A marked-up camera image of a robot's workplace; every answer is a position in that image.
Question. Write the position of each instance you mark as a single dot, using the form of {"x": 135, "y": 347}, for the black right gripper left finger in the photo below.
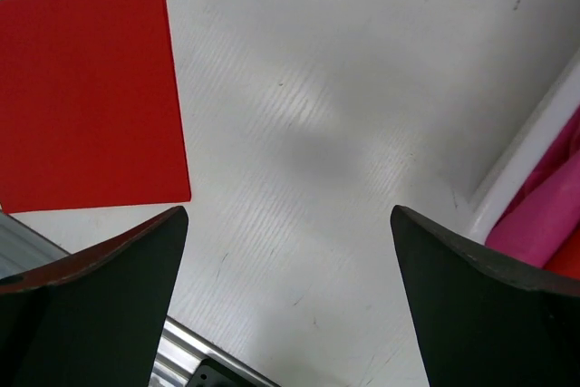
{"x": 93, "y": 318}

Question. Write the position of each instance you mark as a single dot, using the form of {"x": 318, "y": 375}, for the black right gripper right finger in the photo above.
{"x": 482, "y": 318}

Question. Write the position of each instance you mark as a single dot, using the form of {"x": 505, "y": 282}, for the red paper napkin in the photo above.
{"x": 90, "y": 114}

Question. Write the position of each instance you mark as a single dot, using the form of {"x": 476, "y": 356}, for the red rolled napkin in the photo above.
{"x": 565, "y": 261}

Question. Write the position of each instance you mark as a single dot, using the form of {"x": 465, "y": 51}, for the pink rolled napkin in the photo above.
{"x": 540, "y": 224}

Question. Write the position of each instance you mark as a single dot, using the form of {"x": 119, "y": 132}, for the aluminium front rail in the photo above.
{"x": 180, "y": 350}

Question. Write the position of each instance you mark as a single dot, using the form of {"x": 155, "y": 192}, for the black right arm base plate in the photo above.
{"x": 211, "y": 373}

